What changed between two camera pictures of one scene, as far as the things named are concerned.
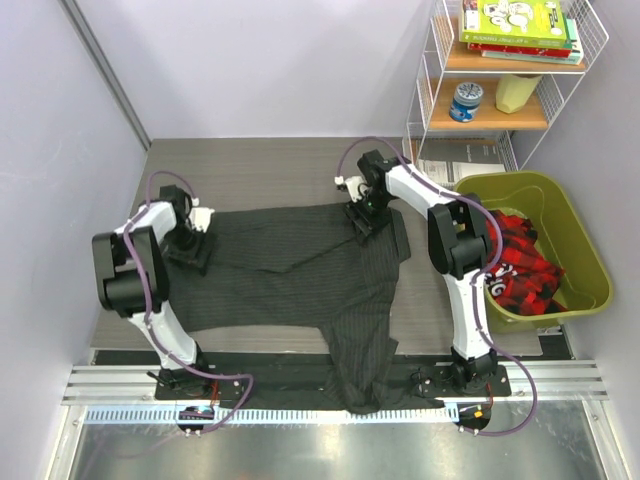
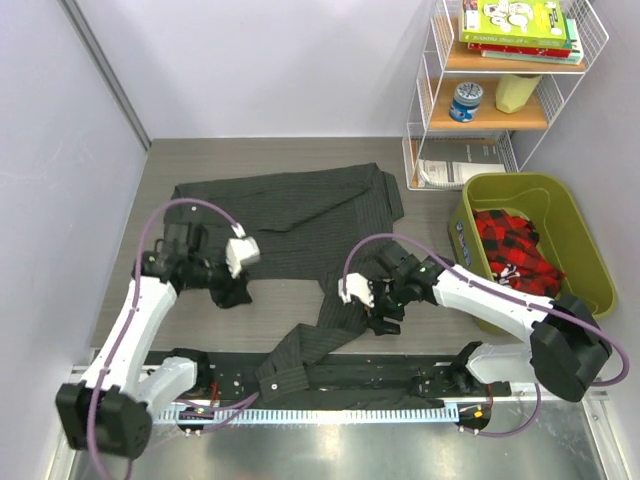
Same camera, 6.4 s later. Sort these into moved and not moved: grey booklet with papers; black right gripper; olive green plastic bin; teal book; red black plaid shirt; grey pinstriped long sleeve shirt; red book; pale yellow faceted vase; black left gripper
Moved: black left gripper; grey pinstriped long sleeve shirt; black right gripper
Not moved: grey booklet with papers; red book; olive green plastic bin; pale yellow faceted vase; red black plaid shirt; teal book
